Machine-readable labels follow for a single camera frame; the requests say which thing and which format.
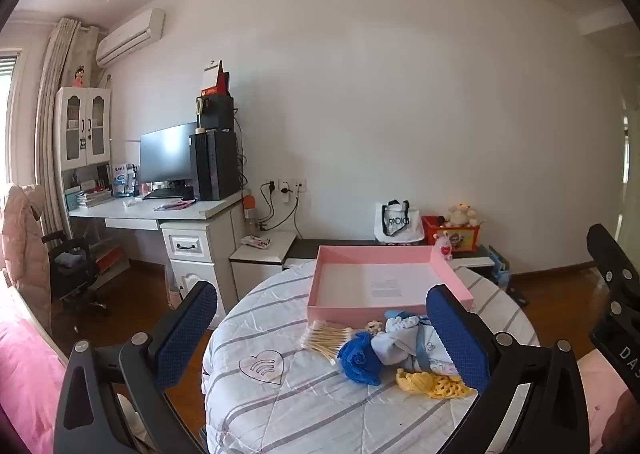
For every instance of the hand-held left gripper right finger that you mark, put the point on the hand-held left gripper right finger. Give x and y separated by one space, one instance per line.
457 339

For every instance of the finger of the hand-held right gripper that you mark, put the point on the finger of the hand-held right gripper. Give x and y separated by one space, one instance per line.
612 259

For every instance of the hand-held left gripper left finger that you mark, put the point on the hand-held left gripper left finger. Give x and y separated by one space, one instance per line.
185 334

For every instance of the yellow lacy crochet piece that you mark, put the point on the yellow lacy crochet piece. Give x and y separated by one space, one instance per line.
447 388

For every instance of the light blue knit hat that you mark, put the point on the light blue knit hat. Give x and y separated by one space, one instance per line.
402 318

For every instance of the yellow knit piece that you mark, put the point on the yellow knit piece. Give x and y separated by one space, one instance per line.
412 380

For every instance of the leopard print hair scrunchie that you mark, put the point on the leopard print hair scrunchie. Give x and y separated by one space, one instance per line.
375 327

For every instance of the blue crochet flower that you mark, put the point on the blue crochet flower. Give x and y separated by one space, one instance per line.
357 359

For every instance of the pink box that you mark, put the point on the pink box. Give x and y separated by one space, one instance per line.
345 279

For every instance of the cotton swabs packet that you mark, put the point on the cotton swabs packet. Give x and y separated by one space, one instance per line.
325 336

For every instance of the pink patterned cloth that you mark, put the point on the pink patterned cloth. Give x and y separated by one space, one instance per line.
600 399

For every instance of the white desk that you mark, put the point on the white desk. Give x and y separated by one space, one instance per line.
200 244

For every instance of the pink plush toy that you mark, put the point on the pink plush toy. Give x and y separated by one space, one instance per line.
443 246

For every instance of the red toy box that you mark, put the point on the red toy box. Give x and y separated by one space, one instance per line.
465 239

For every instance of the white side table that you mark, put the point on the white side table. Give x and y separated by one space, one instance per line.
260 256

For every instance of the pink patterned pouch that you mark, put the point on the pink patterned pouch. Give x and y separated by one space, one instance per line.
256 242

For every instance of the beige plush sheep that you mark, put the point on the beige plush sheep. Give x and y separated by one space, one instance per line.
460 215

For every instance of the black office chair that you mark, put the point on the black office chair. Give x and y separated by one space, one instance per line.
75 274

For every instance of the white tote bag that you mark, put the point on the white tote bag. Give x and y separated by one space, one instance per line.
400 226

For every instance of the white striped quilt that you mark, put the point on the white striped quilt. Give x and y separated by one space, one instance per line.
300 409

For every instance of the orange capped bottle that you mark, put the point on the orange capped bottle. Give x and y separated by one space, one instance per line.
250 211

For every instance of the black keyboard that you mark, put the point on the black keyboard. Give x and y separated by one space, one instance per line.
162 194

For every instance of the white low cabinet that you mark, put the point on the white low cabinet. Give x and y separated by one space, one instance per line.
345 241

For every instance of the blue and white packages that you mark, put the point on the blue and white packages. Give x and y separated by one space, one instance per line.
124 181

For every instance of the stack of books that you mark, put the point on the stack of books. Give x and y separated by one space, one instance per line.
87 199

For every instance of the pink bed sheet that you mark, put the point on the pink bed sheet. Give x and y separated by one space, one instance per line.
25 384

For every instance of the black computer tower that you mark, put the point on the black computer tower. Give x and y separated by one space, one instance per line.
215 168

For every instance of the black computer monitor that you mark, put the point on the black computer monitor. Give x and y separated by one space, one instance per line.
165 153

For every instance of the pink down jacket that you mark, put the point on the pink down jacket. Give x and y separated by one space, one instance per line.
22 244

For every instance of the black box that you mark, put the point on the black box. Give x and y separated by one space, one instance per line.
217 113

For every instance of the red and white calendar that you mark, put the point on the red and white calendar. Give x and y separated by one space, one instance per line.
215 81

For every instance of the white hutch cabinet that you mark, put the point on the white hutch cabinet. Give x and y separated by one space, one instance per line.
82 98

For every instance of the beige curtain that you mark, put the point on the beige curtain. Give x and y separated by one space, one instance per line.
57 98

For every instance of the small doll figure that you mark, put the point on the small doll figure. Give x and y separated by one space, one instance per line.
78 77

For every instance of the white air conditioner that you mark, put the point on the white air conditioner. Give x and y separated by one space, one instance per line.
127 38

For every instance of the white wall sockets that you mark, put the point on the white wall sockets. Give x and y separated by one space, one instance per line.
285 183

